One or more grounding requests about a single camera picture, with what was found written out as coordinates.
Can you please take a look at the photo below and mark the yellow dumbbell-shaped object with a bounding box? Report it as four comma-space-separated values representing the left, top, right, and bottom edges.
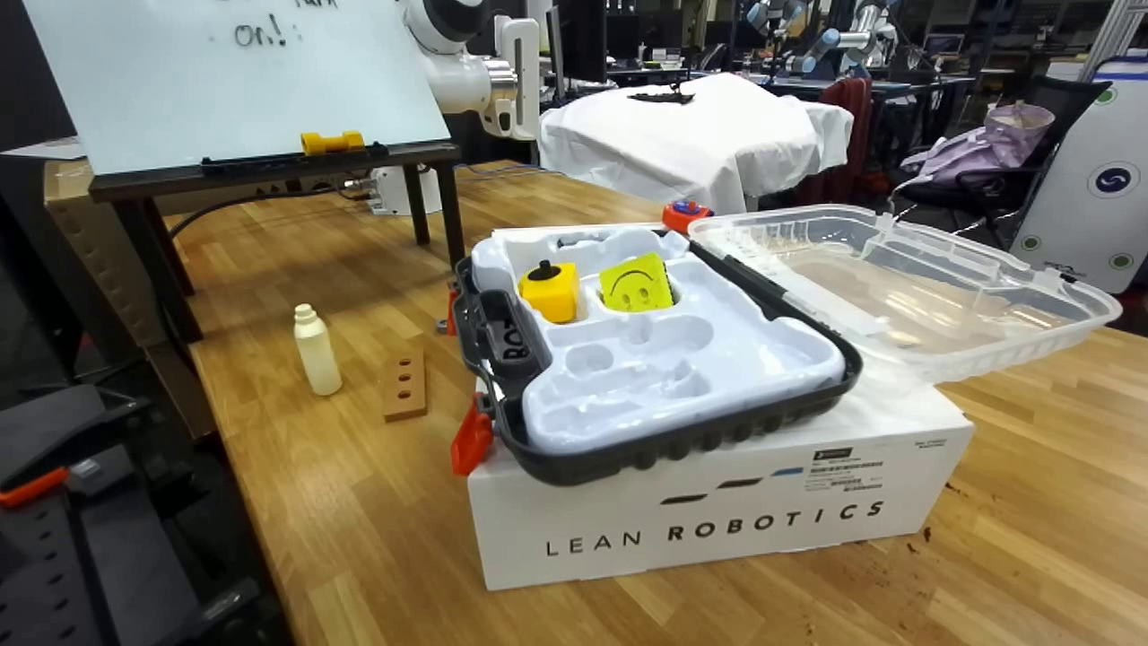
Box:
300, 130, 365, 157

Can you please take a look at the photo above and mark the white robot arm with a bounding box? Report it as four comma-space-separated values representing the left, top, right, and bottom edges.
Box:
394, 0, 543, 138

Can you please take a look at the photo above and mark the black and white tool case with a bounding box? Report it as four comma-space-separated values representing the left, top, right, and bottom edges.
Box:
453, 221, 860, 485

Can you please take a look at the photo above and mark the clear plastic case lid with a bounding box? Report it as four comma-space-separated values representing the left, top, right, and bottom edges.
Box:
690, 204, 1120, 383

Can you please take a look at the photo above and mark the whiteboard with black writing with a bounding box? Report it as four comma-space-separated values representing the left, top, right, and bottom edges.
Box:
20, 0, 449, 174

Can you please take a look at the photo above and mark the wooden block with holes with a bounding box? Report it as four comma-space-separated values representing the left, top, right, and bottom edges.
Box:
382, 346, 427, 421

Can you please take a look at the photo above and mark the white cloth covered table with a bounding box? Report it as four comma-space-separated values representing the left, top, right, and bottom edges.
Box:
538, 72, 852, 212

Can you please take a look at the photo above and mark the white Lean Robotics box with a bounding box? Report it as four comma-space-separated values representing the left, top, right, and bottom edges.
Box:
467, 358, 973, 592

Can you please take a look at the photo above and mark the purple cloth on chair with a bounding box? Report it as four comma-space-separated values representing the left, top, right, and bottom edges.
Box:
899, 101, 1055, 181

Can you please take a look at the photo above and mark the white machine with blue logo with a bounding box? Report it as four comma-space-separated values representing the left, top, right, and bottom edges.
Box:
1013, 58, 1148, 293

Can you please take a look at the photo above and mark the black perforated metal plate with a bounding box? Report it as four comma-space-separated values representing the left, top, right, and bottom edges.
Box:
0, 383, 290, 646

